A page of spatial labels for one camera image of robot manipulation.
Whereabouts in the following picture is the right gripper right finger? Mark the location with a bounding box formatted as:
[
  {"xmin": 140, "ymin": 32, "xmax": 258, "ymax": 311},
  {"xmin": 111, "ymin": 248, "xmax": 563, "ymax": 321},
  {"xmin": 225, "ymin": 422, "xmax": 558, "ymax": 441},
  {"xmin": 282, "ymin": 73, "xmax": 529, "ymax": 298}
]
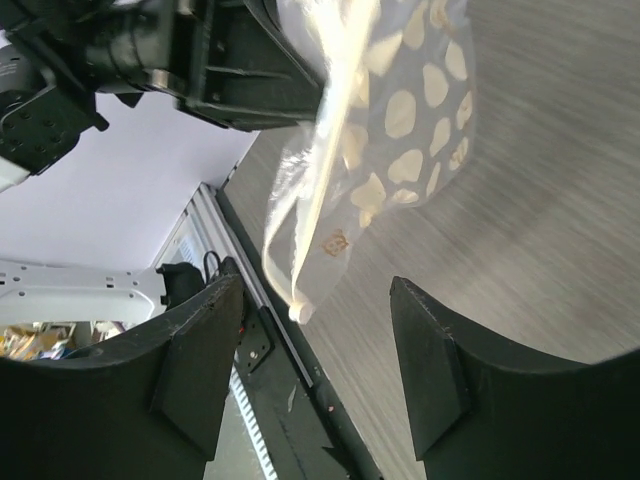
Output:
[{"xmin": 390, "ymin": 277, "xmax": 639, "ymax": 480}]

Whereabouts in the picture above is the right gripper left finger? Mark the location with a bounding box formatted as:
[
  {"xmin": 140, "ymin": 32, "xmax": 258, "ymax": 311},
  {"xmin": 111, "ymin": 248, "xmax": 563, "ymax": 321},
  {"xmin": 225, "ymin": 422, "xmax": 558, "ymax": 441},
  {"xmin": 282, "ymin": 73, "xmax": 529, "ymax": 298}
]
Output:
[{"xmin": 1, "ymin": 273, "xmax": 244, "ymax": 479}]

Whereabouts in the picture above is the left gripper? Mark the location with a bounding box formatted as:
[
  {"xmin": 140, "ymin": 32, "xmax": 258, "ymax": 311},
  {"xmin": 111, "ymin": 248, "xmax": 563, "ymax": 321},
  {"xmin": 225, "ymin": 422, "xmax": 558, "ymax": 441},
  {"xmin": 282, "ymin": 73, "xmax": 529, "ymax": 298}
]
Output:
[{"xmin": 9, "ymin": 1, "xmax": 323, "ymax": 131}]

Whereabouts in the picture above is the white slotted cable duct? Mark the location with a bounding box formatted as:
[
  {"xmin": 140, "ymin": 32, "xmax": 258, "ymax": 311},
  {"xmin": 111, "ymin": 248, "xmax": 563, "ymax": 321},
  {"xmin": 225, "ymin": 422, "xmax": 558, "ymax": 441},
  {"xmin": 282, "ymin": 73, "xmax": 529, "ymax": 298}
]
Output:
[{"xmin": 230, "ymin": 368, "xmax": 278, "ymax": 480}]

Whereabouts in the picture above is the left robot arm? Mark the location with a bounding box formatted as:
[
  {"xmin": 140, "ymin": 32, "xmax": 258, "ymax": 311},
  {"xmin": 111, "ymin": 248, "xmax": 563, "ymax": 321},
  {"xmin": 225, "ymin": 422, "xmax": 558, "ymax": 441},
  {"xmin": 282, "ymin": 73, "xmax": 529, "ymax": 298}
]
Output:
[{"xmin": 1, "ymin": 1, "xmax": 323, "ymax": 324}]

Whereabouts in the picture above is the clear spotted zip bag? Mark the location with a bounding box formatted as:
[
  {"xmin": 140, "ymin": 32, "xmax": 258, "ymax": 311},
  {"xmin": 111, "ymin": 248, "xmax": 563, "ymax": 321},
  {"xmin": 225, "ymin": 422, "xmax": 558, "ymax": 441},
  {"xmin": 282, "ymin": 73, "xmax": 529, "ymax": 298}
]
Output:
[{"xmin": 261, "ymin": 1, "xmax": 476, "ymax": 324}]

